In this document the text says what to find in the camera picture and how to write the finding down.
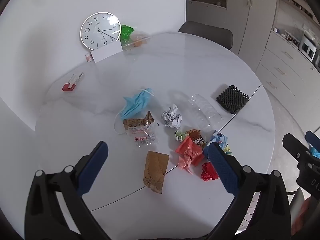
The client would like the brown and clear snack wrapper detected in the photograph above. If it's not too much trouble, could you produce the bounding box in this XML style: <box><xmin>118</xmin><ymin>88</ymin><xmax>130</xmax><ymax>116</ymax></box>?
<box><xmin>123</xmin><ymin>111</ymin><xmax>158</xmax><ymax>147</ymax></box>

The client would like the white microwave oven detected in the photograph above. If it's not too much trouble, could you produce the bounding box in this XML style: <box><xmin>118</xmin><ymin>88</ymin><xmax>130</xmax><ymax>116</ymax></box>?
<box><xmin>300</xmin><ymin>34</ymin><xmax>320</xmax><ymax>60</ymax></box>

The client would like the beige drawer cabinet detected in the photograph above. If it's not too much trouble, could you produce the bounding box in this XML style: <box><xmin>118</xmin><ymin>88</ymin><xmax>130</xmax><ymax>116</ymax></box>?
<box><xmin>256</xmin><ymin>30</ymin><xmax>320</xmax><ymax>103</ymax></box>

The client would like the red paper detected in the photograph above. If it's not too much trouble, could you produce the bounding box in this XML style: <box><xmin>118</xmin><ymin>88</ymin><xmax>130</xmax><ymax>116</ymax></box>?
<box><xmin>201</xmin><ymin>162</ymin><xmax>219</xmax><ymax>181</ymax></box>

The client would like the orange plastic bag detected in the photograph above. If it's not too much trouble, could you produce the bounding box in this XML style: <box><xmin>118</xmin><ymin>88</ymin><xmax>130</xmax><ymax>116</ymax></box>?
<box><xmin>175</xmin><ymin>136</ymin><xmax>205</xmax><ymax>175</ymax></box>

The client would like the brown printed wrapper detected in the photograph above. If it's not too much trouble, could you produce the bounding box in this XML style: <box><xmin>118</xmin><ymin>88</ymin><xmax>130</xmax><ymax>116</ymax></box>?
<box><xmin>185</xmin><ymin>128</ymin><xmax>207</xmax><ymax>147</ymax></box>

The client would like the brown paper bag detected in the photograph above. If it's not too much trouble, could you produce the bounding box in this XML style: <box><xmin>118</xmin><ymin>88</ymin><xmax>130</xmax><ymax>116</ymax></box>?
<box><xmin>143</xmin><ymin>151</ymin><xmax>170</xmax><ymax>194</ymax></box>

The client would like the round white wall clock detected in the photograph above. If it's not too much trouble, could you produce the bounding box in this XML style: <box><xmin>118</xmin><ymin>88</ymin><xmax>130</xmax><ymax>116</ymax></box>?
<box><xmin>80</xmin><ymin>12</ymin><xmax>122</xmax><ymax>50</ymax></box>

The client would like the red and white box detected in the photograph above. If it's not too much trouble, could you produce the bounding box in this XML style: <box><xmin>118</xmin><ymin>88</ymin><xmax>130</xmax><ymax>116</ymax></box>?
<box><xmin>62</xmin><ymin>72</ymin><xmax>84</xmax><ymax>92</ymax></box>

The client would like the blue face mask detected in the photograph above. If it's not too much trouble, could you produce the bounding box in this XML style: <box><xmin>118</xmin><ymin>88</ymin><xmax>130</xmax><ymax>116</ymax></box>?
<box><xmin>114</xmin><ymin>87</ymin><xmax>155</xmax><ymax>134</ymax></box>

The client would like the wall shelf with books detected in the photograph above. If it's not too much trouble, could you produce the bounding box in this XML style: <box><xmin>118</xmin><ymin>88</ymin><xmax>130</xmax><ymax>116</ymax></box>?
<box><xmin>277</xmin><ymin>0</ymin><xmax>315</xmax><ymax>20</ymax></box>

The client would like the white paper ball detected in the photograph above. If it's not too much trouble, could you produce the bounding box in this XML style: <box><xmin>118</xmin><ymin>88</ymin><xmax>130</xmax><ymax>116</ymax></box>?
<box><xmin>161</xmin><ymin>104</ymin><xmax>183</xmax><ymax>129</ymax></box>

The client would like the clear bag with oranges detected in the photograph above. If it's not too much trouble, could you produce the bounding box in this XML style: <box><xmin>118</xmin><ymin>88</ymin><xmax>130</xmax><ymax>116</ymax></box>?
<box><xmin>122</xmin><ymin>31</ymin><xmax>152</xmax><ymax>52</ymax></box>

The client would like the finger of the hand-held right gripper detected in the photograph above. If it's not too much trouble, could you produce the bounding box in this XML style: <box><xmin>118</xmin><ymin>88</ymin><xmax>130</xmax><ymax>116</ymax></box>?
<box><xmin>282</xmin><ymin>133</ymin><xmax>314</xmax><ymax>160</ymax></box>
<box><xmin>305</xmin><ymin>130</ymin><xmax>320</xmax><ymax>147</ymax></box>

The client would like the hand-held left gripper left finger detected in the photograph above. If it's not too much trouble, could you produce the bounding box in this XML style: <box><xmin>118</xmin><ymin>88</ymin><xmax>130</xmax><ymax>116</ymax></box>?
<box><xmin>24</xmin><ymin>141</ymin><xmax>112</xmax><ymax>240</ymax></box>

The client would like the blue wrapper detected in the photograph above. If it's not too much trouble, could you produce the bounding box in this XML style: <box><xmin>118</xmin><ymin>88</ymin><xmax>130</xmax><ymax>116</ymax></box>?
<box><xmin>209</xmin><ymin>130</ymin><xmax>232</xmax><ymax>155</ymax></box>

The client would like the white card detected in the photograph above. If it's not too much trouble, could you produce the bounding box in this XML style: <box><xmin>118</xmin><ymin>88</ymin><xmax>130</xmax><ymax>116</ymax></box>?
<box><xmin>90</xmin><ymin>42</ymin><xmax>123</xmax><ymax>63</ymax></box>

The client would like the dish rack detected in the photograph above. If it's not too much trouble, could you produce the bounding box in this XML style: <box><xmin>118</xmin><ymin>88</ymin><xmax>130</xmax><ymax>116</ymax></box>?
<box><xmin>284</xmin><ymin>31</ymin><xmax>300</xmax><ymax>49</ymax></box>

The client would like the green plastic bag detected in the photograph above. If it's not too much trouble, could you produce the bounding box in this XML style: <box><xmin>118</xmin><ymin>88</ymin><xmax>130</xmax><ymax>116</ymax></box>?
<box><xmin>119</xmin><ymin>24</ymin><xmax>135</xmax><ymax>45</ymax></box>

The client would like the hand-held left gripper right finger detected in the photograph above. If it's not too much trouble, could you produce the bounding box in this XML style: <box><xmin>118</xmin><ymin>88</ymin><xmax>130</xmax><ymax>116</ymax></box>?
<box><xmin>203</xmin><ymin>142</ymin><xmax>292</xmax><ymax>240</ymax></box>

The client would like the clear plastic bottle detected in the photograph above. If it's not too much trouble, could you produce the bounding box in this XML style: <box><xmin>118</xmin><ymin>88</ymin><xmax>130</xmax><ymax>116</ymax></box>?
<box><xmin>188</xmin><ymin>94</ymin><xmax>223</xmax><ymax>130</ymax></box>

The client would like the green paper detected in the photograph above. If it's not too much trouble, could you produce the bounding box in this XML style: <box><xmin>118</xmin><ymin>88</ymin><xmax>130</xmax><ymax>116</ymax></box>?
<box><xmin>174</xmin><ymin>130</ymin><xmax>188</xmax><ymax>142</ymax></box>

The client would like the black spiky mat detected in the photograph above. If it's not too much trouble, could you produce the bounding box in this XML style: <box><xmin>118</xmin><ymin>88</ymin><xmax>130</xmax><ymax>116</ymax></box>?
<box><xmin>216</xmin><ymin>84</ymin><xmax>250</xmax><ymax>115</ymax></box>

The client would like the tall beige cabinet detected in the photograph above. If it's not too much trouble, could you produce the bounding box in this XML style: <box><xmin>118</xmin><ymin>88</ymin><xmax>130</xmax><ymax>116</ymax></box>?
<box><xmin>226</xmin><ymin>0</ymin><xmax>279</xmax><ymax>64</ymax></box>

